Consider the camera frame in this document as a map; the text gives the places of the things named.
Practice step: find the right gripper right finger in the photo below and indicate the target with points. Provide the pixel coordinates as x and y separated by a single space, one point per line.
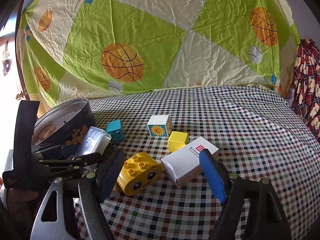
266 217

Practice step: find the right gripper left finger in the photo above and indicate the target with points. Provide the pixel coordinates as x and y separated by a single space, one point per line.
56 218

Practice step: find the yellow face toy brick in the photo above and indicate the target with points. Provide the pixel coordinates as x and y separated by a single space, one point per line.
138 172

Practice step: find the white cardboard box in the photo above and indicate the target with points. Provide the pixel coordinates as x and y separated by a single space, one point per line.
183 165

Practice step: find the yellow cube block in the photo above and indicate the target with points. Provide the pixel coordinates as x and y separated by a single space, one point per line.
177 140

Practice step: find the round black cookie tin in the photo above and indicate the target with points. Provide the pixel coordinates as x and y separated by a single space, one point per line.
65 124

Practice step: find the checkered tablecloth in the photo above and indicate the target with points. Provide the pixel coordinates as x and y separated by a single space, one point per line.
204 138

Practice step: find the teal bear toy brick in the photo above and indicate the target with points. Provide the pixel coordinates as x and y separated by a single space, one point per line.
114 129

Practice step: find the red patterned cloth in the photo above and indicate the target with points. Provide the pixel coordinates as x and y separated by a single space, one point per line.
305 83

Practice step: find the white sun toy brick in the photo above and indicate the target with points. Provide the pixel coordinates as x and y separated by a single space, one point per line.
160 125

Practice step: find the green basketball bedsheet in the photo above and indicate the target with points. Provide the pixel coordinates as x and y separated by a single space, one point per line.
98 48

